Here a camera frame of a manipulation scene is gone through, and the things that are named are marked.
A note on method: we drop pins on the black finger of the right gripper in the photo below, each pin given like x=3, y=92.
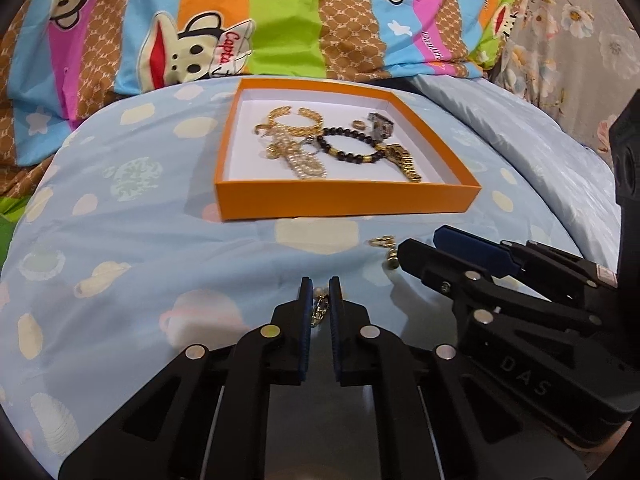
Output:
x=573, y=367

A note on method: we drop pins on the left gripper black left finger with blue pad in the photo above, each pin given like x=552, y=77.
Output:
x=205, y=414

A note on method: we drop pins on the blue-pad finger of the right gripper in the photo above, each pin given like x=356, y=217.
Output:
x=557, y=275

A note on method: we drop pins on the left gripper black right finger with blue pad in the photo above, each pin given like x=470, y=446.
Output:
x=435, y=417

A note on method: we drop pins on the gold chain shell earring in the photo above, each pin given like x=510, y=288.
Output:
x=320, y=307

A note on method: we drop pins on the gold hoop earring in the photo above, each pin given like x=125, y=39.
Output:
x=264, y=129
x=359, y=125

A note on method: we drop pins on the orange jewelry box tray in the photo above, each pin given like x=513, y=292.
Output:
x=315, y=163

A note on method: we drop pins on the grey floral bedsheet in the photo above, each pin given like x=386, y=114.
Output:
x=576, y=60

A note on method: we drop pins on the gold disc drop earring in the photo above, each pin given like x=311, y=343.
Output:
x=387, y=242

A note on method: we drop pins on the light blue planet bedsheet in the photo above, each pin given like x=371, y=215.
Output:
x=121, y=260

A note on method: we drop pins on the colorful monkey print quilt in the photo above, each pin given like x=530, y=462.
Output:
x=63, y=60

